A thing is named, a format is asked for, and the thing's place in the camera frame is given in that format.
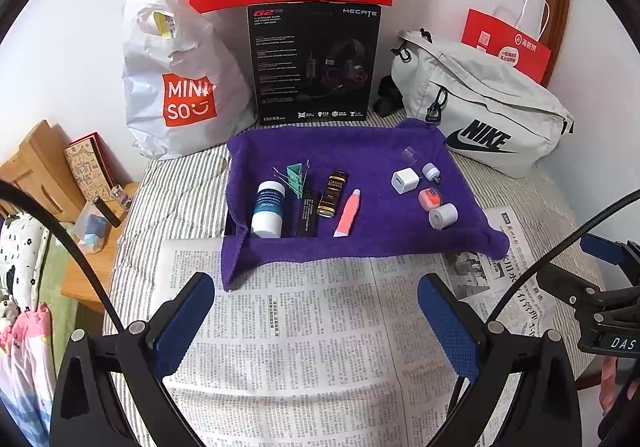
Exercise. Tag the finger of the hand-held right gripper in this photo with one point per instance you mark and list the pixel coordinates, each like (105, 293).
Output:
(565, 282)
(602, 247)

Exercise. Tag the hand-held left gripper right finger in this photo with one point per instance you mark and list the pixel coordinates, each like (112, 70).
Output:
(447, 327)

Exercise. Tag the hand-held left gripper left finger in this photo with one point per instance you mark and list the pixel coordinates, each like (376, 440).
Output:
(182, 327)

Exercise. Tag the white tape roll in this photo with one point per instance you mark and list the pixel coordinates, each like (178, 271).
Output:
(445, 214)

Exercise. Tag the purple towel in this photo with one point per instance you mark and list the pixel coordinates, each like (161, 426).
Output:
(370, 227)

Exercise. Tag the pink round lip balm tin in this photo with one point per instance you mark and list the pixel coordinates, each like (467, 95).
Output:
(430, 198)

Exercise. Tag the white bottle with blue label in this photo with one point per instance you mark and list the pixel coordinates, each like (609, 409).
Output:
(267, 212)

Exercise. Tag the pink tube with white cap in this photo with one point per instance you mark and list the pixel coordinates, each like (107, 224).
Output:
(347, 217)

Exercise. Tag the white charger cube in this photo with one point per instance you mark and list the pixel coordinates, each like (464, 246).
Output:
(402, 180)

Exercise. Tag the small grey plug adapter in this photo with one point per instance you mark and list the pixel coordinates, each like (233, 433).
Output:
(430, 172)

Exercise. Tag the black lighter box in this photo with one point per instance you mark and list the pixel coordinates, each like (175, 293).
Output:
(306, 219)

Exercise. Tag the black bottle with gold label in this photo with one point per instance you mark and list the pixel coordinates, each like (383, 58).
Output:
(334, 194)

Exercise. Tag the clear plastic piece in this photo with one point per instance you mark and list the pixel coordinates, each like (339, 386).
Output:
(410, 154)

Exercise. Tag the person's right hand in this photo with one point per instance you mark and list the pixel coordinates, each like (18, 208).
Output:
(607, 387)

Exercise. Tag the newspaper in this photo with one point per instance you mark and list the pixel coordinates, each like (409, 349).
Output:
(300, 327)

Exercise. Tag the clear box with blue items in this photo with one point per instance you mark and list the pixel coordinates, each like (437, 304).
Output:
(92, 229)

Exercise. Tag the black stick device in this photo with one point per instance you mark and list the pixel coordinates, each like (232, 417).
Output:
(107, 212)

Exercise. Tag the small clear container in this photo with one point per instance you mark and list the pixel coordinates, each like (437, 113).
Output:
(121, 195)

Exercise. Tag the pink printed cloth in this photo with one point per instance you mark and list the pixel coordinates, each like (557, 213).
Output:
(22, 362)

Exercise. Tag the white dotted pillow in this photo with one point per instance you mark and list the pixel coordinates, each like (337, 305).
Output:
(20, 262)

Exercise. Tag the patterned notebook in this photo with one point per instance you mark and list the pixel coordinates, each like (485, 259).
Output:
(87, 172)

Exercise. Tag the grey waist bag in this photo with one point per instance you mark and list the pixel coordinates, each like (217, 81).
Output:
(490, 92)

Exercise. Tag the wooden headboard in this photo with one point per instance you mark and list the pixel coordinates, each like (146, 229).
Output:
(30, 167)

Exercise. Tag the small red paper bag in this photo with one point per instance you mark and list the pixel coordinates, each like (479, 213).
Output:
(492, 34)

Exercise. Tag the white plastic shopping bag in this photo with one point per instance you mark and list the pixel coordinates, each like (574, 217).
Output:
(150, 67)

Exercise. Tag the black headset box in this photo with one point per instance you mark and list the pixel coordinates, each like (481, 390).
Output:
(280, 57)

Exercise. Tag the wooden door frame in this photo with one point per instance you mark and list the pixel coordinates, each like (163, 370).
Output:
(560, 2)

